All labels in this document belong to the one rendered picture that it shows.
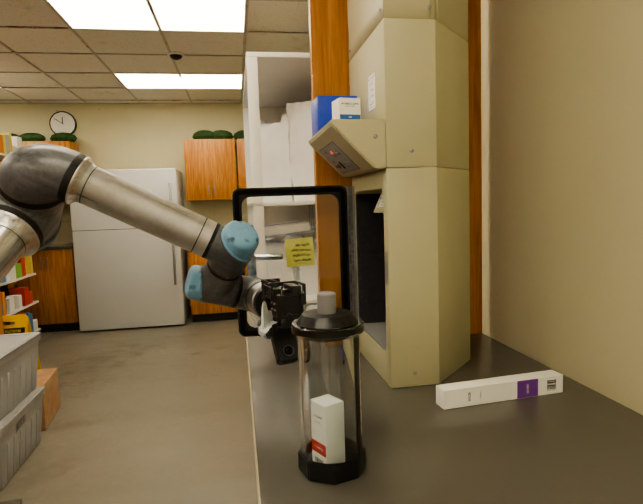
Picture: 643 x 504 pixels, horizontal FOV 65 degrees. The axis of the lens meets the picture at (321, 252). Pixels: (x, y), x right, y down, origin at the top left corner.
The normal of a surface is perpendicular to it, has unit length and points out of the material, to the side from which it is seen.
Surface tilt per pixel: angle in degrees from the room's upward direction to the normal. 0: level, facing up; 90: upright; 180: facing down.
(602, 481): 0
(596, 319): 90
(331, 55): 90
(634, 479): 0
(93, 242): 90
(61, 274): 90
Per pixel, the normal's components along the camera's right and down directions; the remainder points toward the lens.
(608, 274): -0.99, 0.05
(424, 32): 0.16, 0.09
